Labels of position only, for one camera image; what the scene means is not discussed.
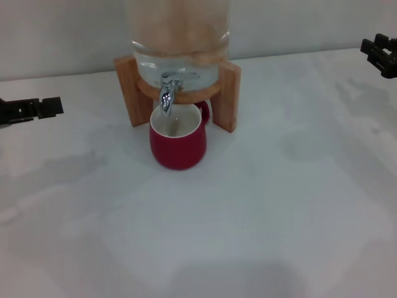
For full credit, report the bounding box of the red ceramic cup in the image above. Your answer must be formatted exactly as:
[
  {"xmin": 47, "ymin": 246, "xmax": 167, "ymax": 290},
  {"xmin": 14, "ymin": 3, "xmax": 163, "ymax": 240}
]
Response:
[{"xmin": 148, "ymin": 99, "xmax": 212, "ymax": 171}]

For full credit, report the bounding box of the chrome faucet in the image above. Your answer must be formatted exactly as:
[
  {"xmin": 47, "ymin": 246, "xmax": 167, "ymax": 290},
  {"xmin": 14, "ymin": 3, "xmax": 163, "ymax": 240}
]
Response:
[{"xmin": 159, "ymin": 71, "xmax": 201, "ymax": 117}]

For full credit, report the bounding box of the glass water dispenser jar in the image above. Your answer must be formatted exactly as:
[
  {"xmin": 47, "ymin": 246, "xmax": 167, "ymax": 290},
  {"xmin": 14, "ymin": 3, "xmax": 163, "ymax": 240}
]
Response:
[{"xmin": 125, "ymin": 0, "xmax": 232, "ymax": 94}]

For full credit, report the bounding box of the wooden dispenser stand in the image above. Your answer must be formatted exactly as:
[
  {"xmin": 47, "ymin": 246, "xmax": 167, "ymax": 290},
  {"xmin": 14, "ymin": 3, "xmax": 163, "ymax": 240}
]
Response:
[{"xmin": 113, "ymin": 54, "xmax": 242, "ymax": 134}]

